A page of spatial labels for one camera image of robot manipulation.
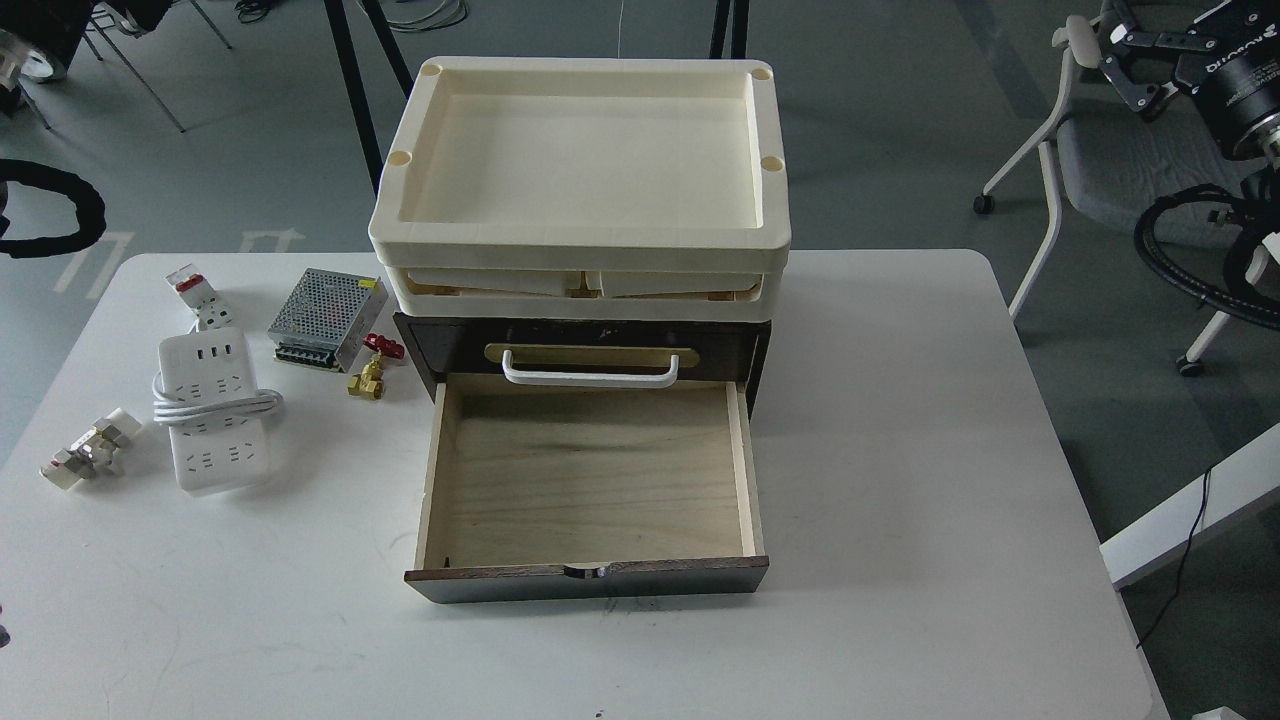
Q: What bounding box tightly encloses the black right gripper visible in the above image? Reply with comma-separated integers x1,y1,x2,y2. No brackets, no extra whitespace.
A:
1098,1,1216,122

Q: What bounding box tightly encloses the white power strip with cable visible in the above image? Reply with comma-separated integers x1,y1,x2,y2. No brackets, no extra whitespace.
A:
154,325,283,496

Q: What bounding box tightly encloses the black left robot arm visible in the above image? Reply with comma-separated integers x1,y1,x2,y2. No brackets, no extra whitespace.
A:
1,158,108,259

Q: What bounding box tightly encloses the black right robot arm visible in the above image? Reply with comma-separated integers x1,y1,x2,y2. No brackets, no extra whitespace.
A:
1100,1,1279,167

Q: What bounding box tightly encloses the dark wooden cabinet body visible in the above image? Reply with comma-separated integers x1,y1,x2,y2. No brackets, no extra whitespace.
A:
394,313,772,429

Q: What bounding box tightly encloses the grey office chair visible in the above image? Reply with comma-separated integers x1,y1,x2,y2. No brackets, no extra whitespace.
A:
973,1,1265,320

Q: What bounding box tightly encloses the white desk edge right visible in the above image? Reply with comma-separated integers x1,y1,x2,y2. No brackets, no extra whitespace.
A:
1100,425,1279,591

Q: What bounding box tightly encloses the cream plastic tray top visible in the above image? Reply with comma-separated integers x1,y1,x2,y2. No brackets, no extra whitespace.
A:
369,56,792,274

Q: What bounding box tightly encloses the open wooden drawer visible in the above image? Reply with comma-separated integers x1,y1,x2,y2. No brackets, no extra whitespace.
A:
404,374,771,603

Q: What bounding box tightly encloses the cream lower stacked tray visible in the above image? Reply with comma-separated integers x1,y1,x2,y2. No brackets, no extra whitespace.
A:
387,266,782,322

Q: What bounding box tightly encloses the metal mesh power supply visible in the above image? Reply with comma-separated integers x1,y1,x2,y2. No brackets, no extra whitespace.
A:
268,268,388,373

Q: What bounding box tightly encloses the white red circuit breaker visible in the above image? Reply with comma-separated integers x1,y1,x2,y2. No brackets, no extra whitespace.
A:
165,264,234,332

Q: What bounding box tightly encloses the white terminal block part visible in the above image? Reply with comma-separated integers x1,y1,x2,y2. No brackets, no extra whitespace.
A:
40,407,143,489

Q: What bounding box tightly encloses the black corrugated cable hose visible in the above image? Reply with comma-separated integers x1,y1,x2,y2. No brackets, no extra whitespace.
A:
1134,184,1280,331

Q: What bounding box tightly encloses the white drawer handle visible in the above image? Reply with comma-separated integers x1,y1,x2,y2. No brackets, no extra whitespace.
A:
500,348,680,388

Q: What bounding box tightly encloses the brass valve red handle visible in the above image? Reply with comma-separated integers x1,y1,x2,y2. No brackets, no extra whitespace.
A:
346,333,406,401

